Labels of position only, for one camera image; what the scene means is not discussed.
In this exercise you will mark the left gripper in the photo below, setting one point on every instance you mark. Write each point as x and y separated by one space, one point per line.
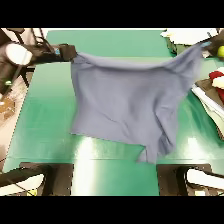
68 52

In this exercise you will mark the blue-grey T-shirt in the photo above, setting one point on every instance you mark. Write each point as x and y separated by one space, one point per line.
133 100

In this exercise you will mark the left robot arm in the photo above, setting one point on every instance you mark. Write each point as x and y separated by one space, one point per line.
16 55

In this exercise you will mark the heap of clothes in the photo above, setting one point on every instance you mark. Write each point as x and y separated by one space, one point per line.
208 98

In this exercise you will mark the red garment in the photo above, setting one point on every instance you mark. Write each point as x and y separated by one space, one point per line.
221 95

